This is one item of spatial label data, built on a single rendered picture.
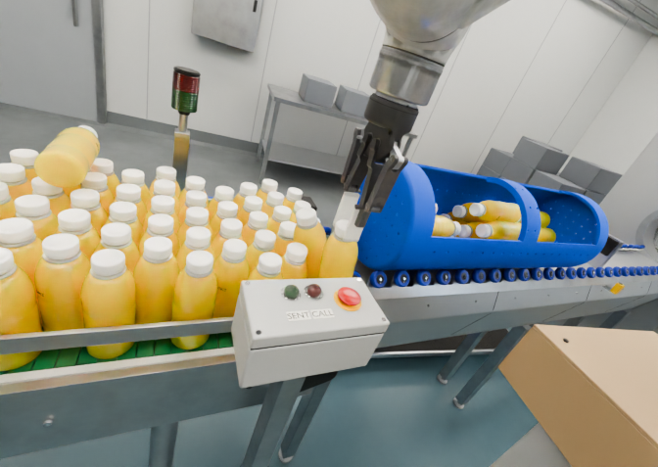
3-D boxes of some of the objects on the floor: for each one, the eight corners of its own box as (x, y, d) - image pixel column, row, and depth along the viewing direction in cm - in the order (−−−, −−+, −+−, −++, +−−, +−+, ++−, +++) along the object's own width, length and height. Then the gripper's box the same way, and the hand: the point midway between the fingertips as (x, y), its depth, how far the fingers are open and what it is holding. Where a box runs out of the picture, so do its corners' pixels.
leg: (465, 407, 168) (534, 329, 139) (457, 410, 165) (527, 330, 136) (457, 397, 172) (523, 319, 143) (450, 399, 170) (516, 320, 141)
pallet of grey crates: (558, 257, 408) (625, 175, 354) (515, 252, 380) (580, 162, 325) (496, 210, 506) (540, 141, 451) (458, 204, 477) (500, 128, 423)
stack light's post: (167, 377, 136) (190, 134, 85) (158, 379, 134) (174, 131, 83) (168, 369, 139) (190, 129, 88) (158, 370, 137) (174, 127, 86)
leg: (447, 383, 179) (509, 305, 150) (441, 385, 176) (501, 306, 147) (442, 374, 183) (499, 297, 154) (435, 376, 180) (493, 298, 151)
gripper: (452, 121, 40) (384, 263, 51) (388, 92, 53) (344, 210, 64) (407, 109, 37) (345, 263, 48) (351, 80, 50) (310, 208, 61)
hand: (351, 217), depth 54 cm, fingers closed on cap, 4 cm apart
